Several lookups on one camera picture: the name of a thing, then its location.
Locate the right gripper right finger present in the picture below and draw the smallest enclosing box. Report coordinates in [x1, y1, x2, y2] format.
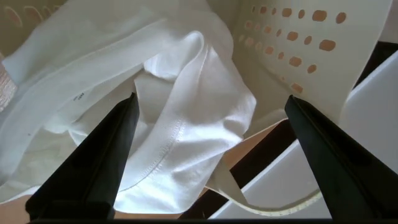
[284, 95, 398, 219]

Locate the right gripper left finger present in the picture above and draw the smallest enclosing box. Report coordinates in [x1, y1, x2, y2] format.
[25, 92, 140, 220]

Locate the white garment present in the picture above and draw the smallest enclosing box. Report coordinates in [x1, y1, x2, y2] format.
[0, 0, 257, 215]

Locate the white laundry basket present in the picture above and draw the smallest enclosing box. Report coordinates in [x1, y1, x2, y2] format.
[0, 0, 394, 218]

